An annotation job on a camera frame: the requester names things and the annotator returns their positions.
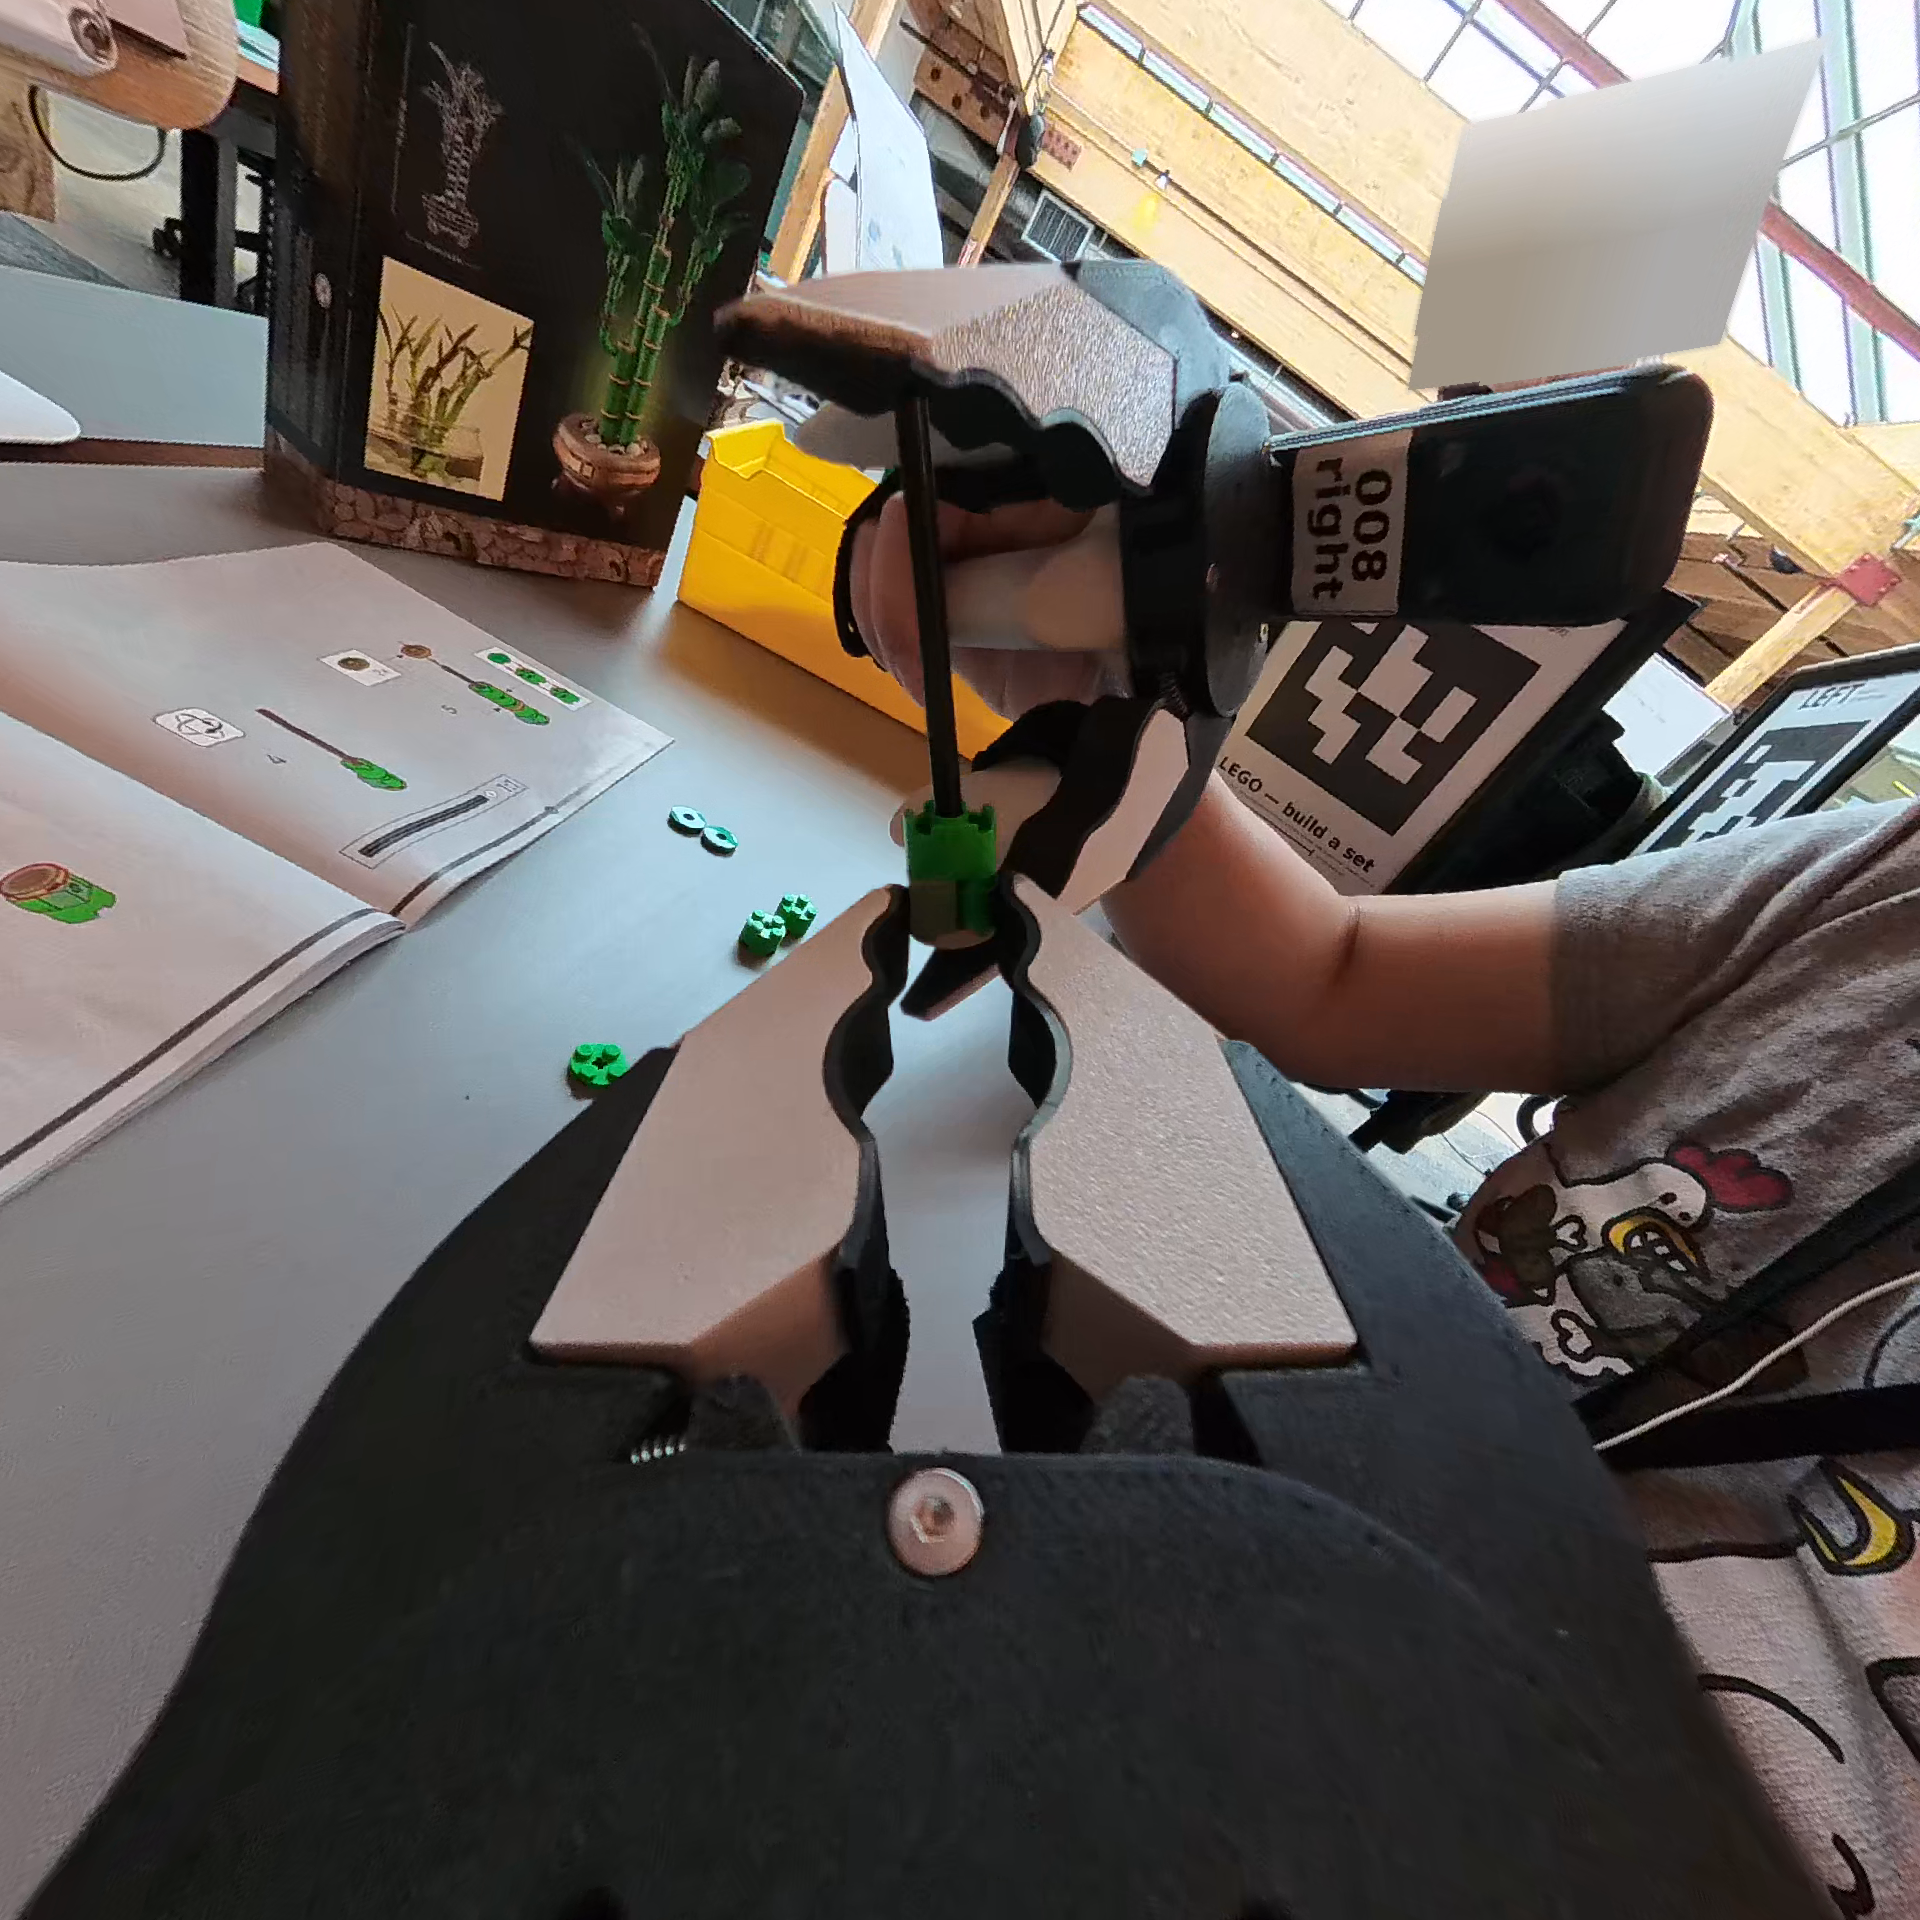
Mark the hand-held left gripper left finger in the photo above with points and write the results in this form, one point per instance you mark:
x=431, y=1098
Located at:
x=721, y=1185

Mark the yellow bin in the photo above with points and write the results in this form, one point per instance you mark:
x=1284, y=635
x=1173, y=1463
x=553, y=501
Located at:
x=750, y=525

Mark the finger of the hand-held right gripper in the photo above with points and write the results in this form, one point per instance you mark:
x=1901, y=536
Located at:
x=1140, y=811
x=975, y=339

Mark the dark set box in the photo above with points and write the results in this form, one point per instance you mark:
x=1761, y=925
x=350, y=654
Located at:
x=495, y=180

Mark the green round lego brick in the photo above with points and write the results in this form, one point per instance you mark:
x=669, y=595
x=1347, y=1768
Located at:
x=948, y=879

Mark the person's right forearm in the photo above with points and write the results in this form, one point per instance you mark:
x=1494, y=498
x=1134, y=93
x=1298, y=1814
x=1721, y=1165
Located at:
x=1351, y=975

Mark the open instruction booklet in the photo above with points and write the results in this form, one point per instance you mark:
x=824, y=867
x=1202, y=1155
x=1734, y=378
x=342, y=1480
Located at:
x=224, y=631

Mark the person's printed grey shirt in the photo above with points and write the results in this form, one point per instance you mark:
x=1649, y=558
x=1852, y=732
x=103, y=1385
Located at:
x=1725, y=975

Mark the framed marker sign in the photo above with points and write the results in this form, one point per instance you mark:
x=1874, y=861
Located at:
x=1800, y=764
x=1394, y=720

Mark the black axle rod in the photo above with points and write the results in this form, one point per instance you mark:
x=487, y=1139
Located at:
x=930, y=601

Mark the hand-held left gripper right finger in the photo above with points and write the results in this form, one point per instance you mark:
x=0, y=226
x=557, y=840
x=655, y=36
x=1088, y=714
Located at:
x=1185, y=1185

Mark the person's right hand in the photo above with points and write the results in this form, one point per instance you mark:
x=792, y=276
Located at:
x=900, y=601

